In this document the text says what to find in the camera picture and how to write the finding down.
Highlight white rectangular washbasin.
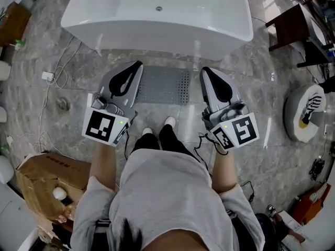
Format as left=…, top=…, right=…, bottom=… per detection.
left=311, top=21, right=331, bottom=46

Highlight person's left forearm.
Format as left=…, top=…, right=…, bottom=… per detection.
left=90, top=141, right=117, bottom=193

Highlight brown cardboard box with clutter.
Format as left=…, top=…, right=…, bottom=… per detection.
left=0, top=3, right=32, bottom=47

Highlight dark wooden table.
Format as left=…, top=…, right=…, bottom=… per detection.
left=265, top=3, right=316, bottom=52

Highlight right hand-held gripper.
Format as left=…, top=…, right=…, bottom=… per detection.
left=199, top=66, right=260, bottom=151

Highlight white bathtub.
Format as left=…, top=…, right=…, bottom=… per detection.
left=60, top=0, right=254, bottom=61

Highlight person's face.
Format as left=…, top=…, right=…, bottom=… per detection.
left=145, top=227, right=213, bottom=251

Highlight person's black trousers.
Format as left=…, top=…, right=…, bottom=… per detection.
left=130, top=124, right=205, bottom=167

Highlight person's grey sweatshirt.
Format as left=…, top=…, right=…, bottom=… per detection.
left=70, top=149, right=265, bottom=251

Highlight tall white bin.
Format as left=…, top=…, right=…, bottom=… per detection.
left=0, top=60, right=12, bottom=81

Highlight person's right forearm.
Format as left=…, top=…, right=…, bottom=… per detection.
left=210, top=147, right=240, bottom=196

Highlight round grey white pouf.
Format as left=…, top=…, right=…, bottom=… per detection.
left=284, top=84, right=327, bottom=142

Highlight pink bottle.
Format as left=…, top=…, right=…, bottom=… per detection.
left=58, top=208, right=73, bottom=223

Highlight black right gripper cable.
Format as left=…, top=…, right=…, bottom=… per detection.
left=193, top=133, right=256, bottom=203

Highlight black padded case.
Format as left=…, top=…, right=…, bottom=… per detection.
left=255, top=213, right=275, bottom=245

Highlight white paper booklet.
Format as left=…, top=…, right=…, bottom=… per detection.
left=277, top=210, right=307, bottom=245

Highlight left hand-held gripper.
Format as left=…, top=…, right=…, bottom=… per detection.
left=81, top=60, right=144, bottom=148

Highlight orange box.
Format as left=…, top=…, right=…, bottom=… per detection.
left=298, top=183, right=332, bottom=226

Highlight grey perforated bath mat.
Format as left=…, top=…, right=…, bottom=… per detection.
left=136, top=66, right=191, bottom=105

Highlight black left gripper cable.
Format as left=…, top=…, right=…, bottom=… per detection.
left=122, top=129, right=132, bottom=162

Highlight white fluffy puff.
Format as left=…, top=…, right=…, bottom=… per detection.
left=53, top=186, right=66, bottom=200

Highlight white power cable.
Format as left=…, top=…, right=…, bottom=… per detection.
left=36, top=35, right=82, bottom=154

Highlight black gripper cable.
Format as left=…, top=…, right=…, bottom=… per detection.
left=122, top=129, right=132, bottom=162
left=193, top=133, right=256, bottom=203

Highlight large taped cardboard box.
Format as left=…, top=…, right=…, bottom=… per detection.
left=15, top=152, right=92, bottom=224

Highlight black metal desk frame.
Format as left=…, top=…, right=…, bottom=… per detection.
left=297, top=39, right=333, bottom=68

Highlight black shoulder strap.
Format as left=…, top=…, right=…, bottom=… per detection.
left=91, top=218, right=112, bottom=251
left=226, top=209, right=253, bottom=251

